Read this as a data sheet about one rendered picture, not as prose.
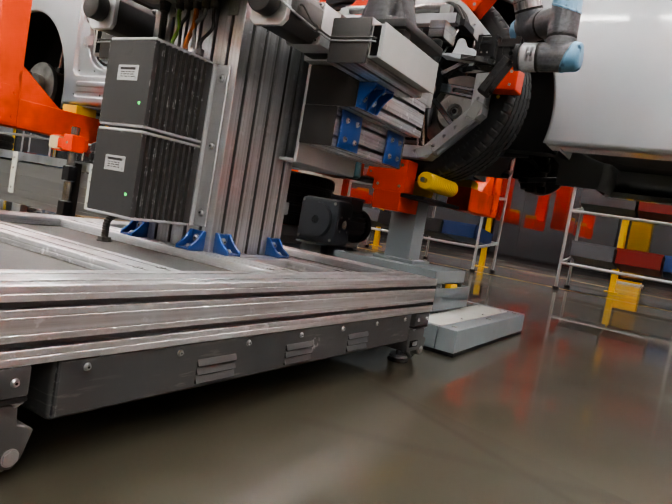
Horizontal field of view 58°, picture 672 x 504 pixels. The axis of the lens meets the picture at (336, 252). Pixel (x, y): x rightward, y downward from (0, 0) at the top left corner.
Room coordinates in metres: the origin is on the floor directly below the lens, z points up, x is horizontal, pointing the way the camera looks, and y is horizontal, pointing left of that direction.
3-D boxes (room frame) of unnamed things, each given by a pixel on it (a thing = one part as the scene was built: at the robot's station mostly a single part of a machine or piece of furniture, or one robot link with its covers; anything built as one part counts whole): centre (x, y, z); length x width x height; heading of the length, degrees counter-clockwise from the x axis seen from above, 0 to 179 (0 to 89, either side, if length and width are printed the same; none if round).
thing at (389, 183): (2.09, -0.17, 0.48); 0.16 x 0.12 x 0.17; 150
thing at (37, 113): (3.61, 1.80, 0.69); 0.52 x 0.17 x 0.35; 150
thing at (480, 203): (4.42, -0.91, 0.69); 0.52 x 0.17 x 0.35; 150
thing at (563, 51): (1.59, -0.48, 0.85); 0.11 x 0.08 x 0.09; 60
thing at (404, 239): (2.21, -0.24, 0.32); 0.40 x 0.30 x 0.28; 60
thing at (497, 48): (1.67, -0.35, 0.86); 0.12 x 0.08 x 0.09; 60
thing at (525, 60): (1.63, -0.42, 0.85); 0.08 x 0.05 x 0.08; 150
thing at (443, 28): (1.80, -0.20, 0.93); 0.09 x 0.05 x 0.05; 150
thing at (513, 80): (1.91, -0.43, 0.85); 0.09 x 0.08 x 0.07; 60
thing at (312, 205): (2.49, -0.01, 0.26); 0.42 x 0.18 x 0.35; 150
